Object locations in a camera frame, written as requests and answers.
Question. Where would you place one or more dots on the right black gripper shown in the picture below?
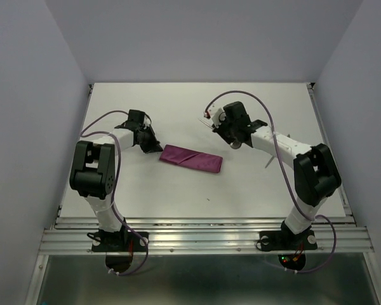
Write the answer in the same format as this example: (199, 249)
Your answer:
(219, 131)

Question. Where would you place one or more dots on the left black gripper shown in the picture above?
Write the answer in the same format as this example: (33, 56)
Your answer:
(153, 146)

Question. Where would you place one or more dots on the silver metal spoon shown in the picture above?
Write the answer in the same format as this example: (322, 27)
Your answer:
(232, 142)

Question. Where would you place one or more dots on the purple cloth napkin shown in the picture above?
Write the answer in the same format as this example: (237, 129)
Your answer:
(194, 160)

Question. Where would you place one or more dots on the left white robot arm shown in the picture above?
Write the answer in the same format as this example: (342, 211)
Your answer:
(95, 172)

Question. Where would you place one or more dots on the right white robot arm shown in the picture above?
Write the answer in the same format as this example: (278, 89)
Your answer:
(315, 173)

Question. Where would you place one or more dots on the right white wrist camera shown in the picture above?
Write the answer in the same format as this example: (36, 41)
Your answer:
(215, 114)

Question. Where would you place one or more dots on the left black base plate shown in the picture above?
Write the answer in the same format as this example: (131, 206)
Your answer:
(131, 244)

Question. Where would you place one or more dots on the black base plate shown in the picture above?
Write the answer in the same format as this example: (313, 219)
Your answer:
(282, 241)
(131, 244)

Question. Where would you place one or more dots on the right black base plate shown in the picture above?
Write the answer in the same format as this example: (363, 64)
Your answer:
(282, 241)

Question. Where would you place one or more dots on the aluminium rail frame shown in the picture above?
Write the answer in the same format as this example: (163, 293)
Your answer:
(203, 227)

